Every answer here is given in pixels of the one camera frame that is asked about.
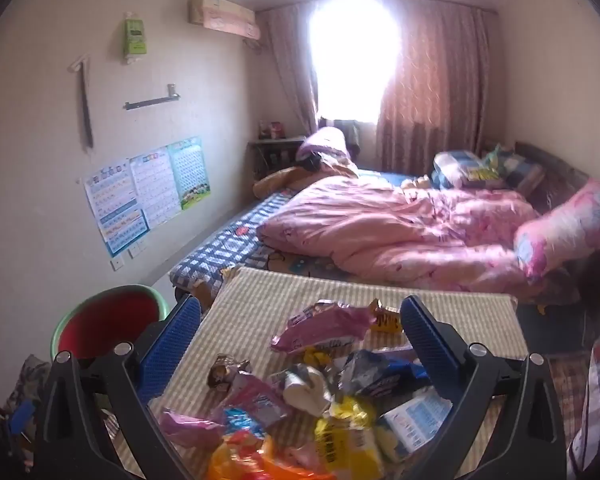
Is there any green chart wall poster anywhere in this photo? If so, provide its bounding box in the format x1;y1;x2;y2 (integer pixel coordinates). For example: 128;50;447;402
167;136;213;211

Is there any black wall bracket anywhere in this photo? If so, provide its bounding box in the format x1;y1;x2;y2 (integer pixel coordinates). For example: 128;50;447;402
71;52;95;150

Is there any orange blanket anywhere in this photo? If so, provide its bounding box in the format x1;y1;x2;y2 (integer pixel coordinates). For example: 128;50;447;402
252;162;331;200

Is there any pink printed pillow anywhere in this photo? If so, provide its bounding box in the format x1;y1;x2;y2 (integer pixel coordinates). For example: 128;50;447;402
512;177;600;283

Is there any plain blue sheet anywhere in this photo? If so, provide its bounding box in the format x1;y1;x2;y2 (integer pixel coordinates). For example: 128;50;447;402
357;170;421;187

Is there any blue silver crinkled wrapper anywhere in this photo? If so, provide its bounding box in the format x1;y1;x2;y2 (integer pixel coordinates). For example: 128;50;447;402
337;349;431;401

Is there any orange plastic bag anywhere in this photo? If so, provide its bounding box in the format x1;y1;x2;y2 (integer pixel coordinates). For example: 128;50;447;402
207;430;326;480

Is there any brown gold snack wrapper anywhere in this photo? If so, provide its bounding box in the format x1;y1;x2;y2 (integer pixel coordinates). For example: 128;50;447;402
207;353;253;390

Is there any small pink wrapper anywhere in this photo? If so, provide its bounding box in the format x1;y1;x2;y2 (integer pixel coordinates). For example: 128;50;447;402
159;407;226;451

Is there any covered wall air conditioner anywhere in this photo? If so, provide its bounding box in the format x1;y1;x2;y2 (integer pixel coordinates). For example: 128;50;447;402
188;0;262;41

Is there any green and red plastic basin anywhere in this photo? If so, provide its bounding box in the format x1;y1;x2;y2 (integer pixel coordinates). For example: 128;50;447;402
51;285;171;361

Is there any blue checkered pillow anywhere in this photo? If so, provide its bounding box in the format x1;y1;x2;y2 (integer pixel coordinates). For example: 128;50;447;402
432;150;546;196

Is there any yellow snack packet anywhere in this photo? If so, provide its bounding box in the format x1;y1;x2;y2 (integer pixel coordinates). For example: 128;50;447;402
314;396;386;480

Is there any folded pink purple quilt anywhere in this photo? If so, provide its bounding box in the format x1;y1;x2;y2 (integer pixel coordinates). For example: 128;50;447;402
296;127;353;171

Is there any blue chart wall poster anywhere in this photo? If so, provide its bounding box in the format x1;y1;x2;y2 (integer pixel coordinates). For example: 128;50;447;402
84;159;151;258

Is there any dark wooden headboard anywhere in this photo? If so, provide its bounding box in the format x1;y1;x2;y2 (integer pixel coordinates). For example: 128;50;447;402
515;141;591;216

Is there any pink snack packet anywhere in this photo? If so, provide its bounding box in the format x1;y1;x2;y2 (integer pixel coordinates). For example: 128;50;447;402
225;372;293;428

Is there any wide pink curtain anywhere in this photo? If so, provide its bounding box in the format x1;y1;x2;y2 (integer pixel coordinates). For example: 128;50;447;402
377;0;501;176

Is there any green striped tablecloth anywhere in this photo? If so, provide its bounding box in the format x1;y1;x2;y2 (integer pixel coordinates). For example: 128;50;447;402
105;266;531;480

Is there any narrow pink curtain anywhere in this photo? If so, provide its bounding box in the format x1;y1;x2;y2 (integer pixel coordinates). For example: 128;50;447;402
257;2;321;133

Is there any blue checkered bed sheet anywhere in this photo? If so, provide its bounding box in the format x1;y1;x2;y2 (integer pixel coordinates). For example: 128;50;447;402
169;187;341;306

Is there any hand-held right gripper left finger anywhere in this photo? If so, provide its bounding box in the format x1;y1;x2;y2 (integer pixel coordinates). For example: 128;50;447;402
32;295;203;480

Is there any white crumpled tissue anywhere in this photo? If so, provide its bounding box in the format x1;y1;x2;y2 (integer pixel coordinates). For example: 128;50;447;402
282;365;336;418

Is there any small blue snack packet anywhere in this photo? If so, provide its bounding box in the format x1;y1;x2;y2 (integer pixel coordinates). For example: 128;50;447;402
224;406;266;436

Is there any green wall pouch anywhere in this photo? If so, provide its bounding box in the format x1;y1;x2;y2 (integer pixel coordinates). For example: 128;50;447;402
122;11;148;65

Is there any small dark side table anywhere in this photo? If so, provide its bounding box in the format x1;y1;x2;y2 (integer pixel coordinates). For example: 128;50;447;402
247;136;308;181

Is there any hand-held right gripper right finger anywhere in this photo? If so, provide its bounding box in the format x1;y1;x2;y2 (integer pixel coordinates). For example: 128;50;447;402
400;295;568;480

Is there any green yellow plush toy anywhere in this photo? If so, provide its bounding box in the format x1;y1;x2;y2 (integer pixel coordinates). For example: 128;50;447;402
467;145;516;183

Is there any white chart wall poster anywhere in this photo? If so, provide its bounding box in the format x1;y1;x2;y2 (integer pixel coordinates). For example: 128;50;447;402
128;147;183;228

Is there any grey wall rail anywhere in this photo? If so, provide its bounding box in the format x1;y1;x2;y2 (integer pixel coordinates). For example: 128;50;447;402
124;84;181;111

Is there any bright window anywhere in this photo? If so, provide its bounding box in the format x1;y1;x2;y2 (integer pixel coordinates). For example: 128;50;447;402
307;0;398;123

